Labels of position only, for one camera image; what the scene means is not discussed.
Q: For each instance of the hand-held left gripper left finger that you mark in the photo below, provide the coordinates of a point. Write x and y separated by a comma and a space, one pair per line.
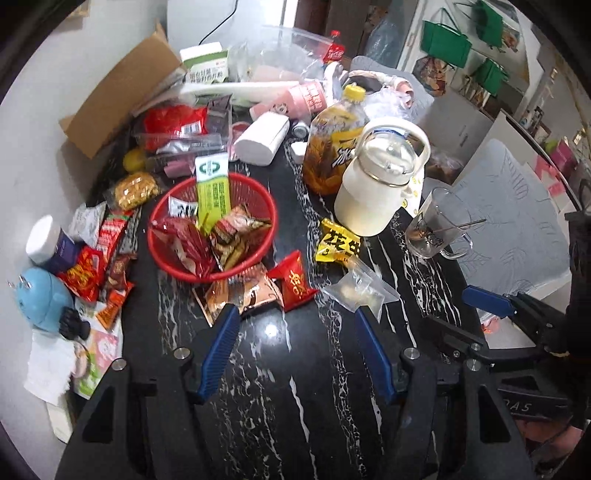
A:
219, 346

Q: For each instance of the small white sachet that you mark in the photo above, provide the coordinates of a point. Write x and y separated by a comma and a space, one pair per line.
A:
87, 221

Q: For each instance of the clear zip bag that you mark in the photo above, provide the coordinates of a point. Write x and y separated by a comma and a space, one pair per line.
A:
360, 290

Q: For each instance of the yellow lemon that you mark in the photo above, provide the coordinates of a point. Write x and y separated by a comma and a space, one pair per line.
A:
133, 160

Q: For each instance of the clear plastic tray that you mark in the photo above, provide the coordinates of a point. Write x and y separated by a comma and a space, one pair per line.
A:
184, 147

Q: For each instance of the long red snack packet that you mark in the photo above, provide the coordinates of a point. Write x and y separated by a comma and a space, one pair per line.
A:
111, 233

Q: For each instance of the brown snack bar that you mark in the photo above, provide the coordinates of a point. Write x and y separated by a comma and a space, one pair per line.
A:
119, 270

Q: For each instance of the small black ribbed object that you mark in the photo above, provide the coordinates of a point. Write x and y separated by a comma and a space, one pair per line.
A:
74, 325

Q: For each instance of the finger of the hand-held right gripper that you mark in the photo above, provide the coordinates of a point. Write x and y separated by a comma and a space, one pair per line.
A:
457, 339
485, 300

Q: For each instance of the red cartoon snack packet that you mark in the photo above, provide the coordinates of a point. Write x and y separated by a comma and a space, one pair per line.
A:
184, 244

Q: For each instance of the dark brown door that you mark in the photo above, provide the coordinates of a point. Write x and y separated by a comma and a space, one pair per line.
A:
314, 14

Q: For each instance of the thin stir stick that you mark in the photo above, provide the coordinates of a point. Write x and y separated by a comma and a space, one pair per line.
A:
466, 225

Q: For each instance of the small grey bottle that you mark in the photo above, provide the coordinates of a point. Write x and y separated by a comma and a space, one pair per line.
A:
300, 129

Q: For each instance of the pink and green packet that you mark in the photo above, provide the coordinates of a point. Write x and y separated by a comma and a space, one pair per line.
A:
99, 355

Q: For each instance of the long white carton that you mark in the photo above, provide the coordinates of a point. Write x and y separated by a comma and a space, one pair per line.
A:
249, 91

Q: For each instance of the small orange snack packet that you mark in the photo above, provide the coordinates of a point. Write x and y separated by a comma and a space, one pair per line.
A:
111, 311

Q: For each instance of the red packet with white label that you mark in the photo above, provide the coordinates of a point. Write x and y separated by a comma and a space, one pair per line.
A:
173, 121

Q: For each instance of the large clear plastic bag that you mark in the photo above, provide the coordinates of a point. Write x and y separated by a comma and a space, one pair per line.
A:
277, 50

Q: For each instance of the green and white carton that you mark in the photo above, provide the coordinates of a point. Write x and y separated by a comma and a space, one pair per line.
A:
203, 62

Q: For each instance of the brown snack packet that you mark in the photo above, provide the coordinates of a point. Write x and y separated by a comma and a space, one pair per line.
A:
244, 290

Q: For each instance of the white tissue paper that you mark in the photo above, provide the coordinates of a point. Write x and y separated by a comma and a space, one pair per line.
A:
46, 374

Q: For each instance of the white kettle with clear lid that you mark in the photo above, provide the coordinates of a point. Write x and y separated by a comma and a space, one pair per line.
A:
369, 198

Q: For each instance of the light blue round device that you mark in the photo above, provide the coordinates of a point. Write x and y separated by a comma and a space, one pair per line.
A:
44, 300

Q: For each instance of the pink white plush item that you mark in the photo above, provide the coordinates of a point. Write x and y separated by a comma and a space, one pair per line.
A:
401, 85

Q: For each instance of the small white cap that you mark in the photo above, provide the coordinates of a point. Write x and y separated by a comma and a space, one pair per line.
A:
298, 150

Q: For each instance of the red packet with gold character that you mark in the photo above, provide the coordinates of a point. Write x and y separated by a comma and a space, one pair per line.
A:
293, 284

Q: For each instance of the pink cup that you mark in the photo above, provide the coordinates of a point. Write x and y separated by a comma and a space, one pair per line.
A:
304, 99

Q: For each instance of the brown cardboard box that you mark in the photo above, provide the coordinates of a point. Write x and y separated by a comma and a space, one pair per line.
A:
120, 87

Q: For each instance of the tea bottle with yellow cap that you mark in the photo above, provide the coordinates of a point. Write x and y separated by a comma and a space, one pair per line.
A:
330, 152

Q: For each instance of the green tote bag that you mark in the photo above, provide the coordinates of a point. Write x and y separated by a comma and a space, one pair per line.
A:
445, 44
490, 76
489, 18

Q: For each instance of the white black-print snack packet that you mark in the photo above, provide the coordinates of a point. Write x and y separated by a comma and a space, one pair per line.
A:
182, 207

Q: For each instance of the green and white stick packet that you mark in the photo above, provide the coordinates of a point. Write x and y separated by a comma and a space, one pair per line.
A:
210, 194

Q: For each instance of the purple jar with white lid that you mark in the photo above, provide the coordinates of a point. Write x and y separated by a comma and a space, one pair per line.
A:
44, 237

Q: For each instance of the red and yellow snack packet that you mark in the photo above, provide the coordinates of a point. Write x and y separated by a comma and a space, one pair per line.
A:
85, 277

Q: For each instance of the yellow and black snack packet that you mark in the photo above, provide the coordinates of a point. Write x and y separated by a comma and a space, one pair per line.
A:
337, 242

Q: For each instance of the smiley print cloth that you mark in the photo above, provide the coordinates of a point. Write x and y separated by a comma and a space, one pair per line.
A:
415, 191

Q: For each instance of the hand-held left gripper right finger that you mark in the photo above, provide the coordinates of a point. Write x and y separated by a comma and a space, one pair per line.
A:
376, 355

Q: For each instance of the person's right hand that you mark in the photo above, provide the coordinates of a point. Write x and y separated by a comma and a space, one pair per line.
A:
554, 438

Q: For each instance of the dark snack stick packet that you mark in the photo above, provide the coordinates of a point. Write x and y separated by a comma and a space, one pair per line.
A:
130, 230

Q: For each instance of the red cola bottle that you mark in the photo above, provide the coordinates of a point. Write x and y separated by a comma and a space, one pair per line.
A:
333, 50

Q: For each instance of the red meat snack packet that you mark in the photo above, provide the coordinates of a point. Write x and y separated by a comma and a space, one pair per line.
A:
235, 235

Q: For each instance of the red plastic basket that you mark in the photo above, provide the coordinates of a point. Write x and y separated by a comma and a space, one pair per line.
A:
251, 194

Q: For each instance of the white cabinet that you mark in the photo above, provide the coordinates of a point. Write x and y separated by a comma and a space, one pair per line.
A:
452, 129

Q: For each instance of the glass mug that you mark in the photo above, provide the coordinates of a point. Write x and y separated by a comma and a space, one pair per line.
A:
436, 230

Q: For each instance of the colourful patterned bag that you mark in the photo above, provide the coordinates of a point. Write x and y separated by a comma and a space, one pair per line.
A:
431, 74

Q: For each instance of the crumpled white plastic bag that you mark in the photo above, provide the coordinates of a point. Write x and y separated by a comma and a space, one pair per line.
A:
388, 104

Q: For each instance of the gold snack packet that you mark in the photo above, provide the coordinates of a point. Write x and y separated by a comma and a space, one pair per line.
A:
134, 189

